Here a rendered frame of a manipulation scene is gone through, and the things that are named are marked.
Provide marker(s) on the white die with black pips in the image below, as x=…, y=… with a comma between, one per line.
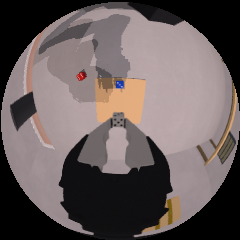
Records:
x=118, y=119

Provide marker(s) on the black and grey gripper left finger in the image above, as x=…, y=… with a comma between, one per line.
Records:
x=88, y=152

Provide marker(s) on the orange mat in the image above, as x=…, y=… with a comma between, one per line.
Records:
x=128, y=100

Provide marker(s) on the blue die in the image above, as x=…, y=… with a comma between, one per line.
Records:
x=119, y=84

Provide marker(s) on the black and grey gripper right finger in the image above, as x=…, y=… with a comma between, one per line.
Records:
x=144, y=154

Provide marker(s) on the red die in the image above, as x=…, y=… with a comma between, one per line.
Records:
x=81, y=76

